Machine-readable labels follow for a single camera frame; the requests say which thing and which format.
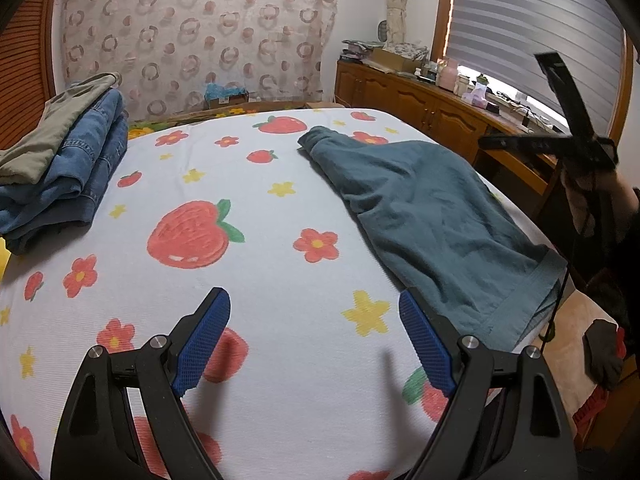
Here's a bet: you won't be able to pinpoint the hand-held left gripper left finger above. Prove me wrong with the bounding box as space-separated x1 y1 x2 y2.
50 287 232 480

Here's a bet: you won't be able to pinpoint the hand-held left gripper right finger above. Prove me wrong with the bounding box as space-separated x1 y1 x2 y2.
398 289 581 480

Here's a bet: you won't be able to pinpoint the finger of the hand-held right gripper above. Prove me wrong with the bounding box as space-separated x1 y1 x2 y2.
533 52 603 153
478 134 576 155

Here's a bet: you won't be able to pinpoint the teal pants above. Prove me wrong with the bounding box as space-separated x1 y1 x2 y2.
297 126 569 353

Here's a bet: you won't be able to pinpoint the folded olive pants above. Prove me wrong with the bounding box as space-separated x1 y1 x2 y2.
0 72 122 186

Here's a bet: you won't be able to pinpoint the pale purple bottle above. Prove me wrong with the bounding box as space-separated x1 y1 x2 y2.
462 75 494 109

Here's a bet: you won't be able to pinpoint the grey window blind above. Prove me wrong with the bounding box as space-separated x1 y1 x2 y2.
445 0 626 131

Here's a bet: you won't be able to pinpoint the pink container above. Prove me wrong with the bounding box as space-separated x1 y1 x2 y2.
437 58 460 92

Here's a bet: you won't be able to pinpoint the wooden cabinet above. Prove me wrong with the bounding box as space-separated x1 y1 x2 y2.
334 59 566 196

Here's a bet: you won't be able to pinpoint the strawberry printed blanket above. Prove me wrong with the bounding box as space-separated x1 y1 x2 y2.
0 107 571 480

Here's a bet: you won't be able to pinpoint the flat cardboard box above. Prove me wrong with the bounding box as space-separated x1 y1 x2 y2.
370 42 430 73

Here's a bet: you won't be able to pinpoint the dark grey cloth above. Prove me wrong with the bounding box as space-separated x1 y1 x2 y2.
583 318 629 392

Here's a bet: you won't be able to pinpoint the tied lace curtain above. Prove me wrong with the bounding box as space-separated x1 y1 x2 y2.
380 0 408 44

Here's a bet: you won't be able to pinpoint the pile of folded cloths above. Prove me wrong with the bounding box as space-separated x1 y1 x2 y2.
341 38 382 64

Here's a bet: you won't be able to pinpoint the floral blanket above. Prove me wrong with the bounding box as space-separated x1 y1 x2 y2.
127 101 346 141

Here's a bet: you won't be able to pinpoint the folded blue jeans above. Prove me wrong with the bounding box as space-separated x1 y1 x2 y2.
0 89 130 256

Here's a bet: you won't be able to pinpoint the small cardboard box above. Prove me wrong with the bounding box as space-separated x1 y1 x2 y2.
206 90 250 110

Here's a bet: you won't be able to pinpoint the teal fluffy cloth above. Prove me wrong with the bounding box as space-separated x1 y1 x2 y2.
205 82 242 102

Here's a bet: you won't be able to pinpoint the wooden louvred wardrobe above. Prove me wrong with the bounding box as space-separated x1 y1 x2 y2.
0 0 61 151

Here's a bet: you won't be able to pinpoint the black cable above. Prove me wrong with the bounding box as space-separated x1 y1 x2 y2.
547 260 572 344

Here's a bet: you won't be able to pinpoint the ring patterned curtain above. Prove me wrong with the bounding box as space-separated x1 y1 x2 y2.
59 0 338 122

